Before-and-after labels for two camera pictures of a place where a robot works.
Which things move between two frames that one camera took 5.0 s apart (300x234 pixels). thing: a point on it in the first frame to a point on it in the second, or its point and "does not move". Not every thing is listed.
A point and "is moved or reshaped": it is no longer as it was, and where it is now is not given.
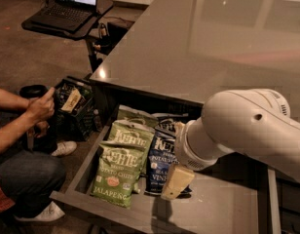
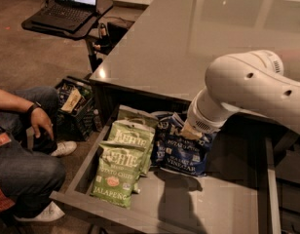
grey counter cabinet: x=191 y=43 does not move
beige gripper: x=186 y=147 to x=202 y=120
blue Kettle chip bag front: x=161 y=154 is moved or reshaped
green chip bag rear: x=137 y=116 does not move
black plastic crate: x=74 y=108 does not move
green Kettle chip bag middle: x=133 y=134 does not move
